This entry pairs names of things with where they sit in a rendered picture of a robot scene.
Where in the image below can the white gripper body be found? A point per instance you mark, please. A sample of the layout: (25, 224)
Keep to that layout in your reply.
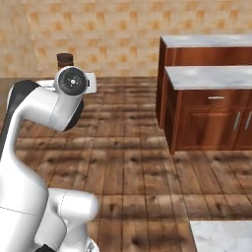
(92, 83)

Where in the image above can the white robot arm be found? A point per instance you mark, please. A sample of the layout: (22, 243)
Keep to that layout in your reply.
(29, 138)

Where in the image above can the brown wooden counter cabinet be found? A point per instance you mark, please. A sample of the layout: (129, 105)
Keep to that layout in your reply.
(183, 131)

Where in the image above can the tall brown wooden counter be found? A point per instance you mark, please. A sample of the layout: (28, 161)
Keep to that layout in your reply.
(203, 55)

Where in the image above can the dark brown cylinder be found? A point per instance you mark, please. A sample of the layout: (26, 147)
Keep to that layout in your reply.
(65, 60)

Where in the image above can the brown wooden drawer front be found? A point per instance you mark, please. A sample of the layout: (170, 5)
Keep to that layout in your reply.
(216, 97)

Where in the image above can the brown wooden cupboard door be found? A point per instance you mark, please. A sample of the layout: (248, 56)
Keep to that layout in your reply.
(210, 128)
(248, 138)

